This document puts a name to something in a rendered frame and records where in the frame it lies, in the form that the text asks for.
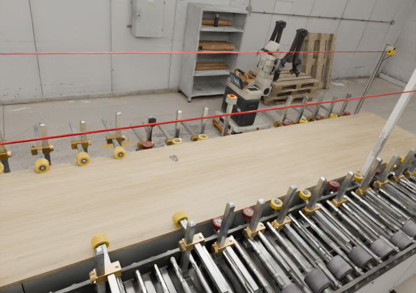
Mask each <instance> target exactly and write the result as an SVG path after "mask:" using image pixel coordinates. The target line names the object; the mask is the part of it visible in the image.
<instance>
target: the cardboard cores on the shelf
mask: <svg viewBox="0 0 416 293"><path fill-rule="evenodd" d="M214 20H215V19H202V25H214ZM218 25H225V26H231V25H232V22H231V20H222V19H219V22H218ZM198 48H200V49H201V50H218V51H233V50H234V48H235V45H234V44H230V43H229V42H227V41H210V40H199V45H198ZM216 69H228V65H225V63H224V62H196V67H195V71H203V70H216Z"/></svg>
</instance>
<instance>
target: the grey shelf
mask: <svg viewBox="0 0 416 293"><path fill-rule="evenodd" d="M216 14H219V19H222V20H231V22H232V25H231V26H225V25H218V26H217V27H214V25H202V19H215V15H216ZM248 16H249V12H248V11H246V10H244V9H241V8H239V7H236V6H228V5H220V4H206V3H198V2H188V13H187V19H186V29H185V35H184V45H183V52H241V47H242V44H243V39H244V35H245V30H246V24H247V21H248ZM199 40H210V41H227V42H229V43H230V44H234V45H235V48H234V50H233V51H218V50H201V49H200V48H198V45H199ZM239 58H240V53H183V56H182V62H181V72H180V83H179V89H178V92H179V93H180V92H181V91H182V92H183V93H184V94H185V95H186V96H187V97H188V102H191V97H195V96H200V95H217V94H224V93H225V87H226V85H227V78H228V77H230V71H234V70H235V69H236V68H237V67H238V62H239ZM196 62H225V65H228V69H216V70H203V71H195V67H196ZM180 90H181V91H180Z"/></svg>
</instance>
